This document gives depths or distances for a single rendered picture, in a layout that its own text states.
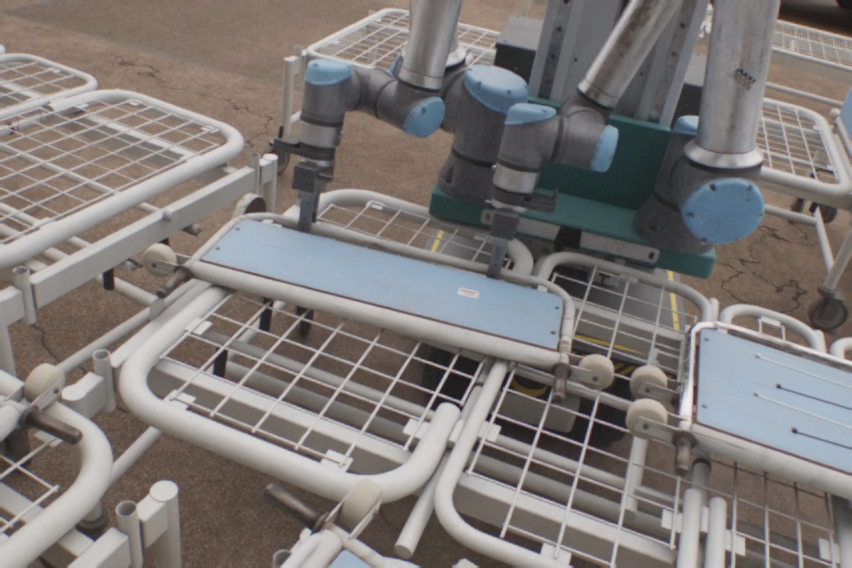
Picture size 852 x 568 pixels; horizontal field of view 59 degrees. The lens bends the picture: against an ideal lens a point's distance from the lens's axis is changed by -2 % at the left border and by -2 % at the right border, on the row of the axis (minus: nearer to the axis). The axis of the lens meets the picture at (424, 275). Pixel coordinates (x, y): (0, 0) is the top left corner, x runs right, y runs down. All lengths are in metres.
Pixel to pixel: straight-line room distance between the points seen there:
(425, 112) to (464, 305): 0.39
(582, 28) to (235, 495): 1.30
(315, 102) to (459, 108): 0.34
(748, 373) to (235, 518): 1.06
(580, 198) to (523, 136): 0.44
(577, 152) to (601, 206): 0.40
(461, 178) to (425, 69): 0.31
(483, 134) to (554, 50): 0.27
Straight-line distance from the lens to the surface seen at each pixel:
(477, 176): 1.75
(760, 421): 1.37
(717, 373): 1.45
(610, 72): 1.62
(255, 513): 1.75
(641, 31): 1.61
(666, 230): 1.78
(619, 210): 1.91
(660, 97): 1.88
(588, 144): 1.52
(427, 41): 1.55
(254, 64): 4.29
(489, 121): 1.71
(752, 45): 1.50
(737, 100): 1.52
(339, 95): 1.59
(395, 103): 1.59
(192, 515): 1.75
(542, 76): 1.87
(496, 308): 1.48
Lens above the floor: 1.34
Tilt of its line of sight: 32 degrees down
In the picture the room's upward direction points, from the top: 10 degrees clockwise
